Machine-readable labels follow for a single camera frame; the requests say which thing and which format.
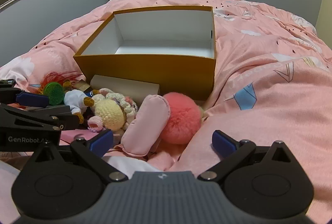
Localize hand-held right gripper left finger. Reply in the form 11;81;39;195
32;129;129;183

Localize green round stamp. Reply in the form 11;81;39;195
43;81;65;106

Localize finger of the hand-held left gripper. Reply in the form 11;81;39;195
0;79;50;109
0;104;80;131

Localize cream crochet doll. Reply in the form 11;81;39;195
87;88;138;134

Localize pink fluffy ball plush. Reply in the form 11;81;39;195
159;92;202;145

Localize pink notebook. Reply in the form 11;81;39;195
60;129;107;145

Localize orange cardboard box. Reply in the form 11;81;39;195
73;6;217;101

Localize long beige box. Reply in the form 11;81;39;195
89;74;160;105

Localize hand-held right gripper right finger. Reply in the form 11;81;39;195
197;130;293;183

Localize pink printed blanket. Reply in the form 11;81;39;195
0;0;332;224

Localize pink fabric pouch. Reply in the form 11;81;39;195
121;94;171;157

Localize red feather toy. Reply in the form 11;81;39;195
28;71;83;96

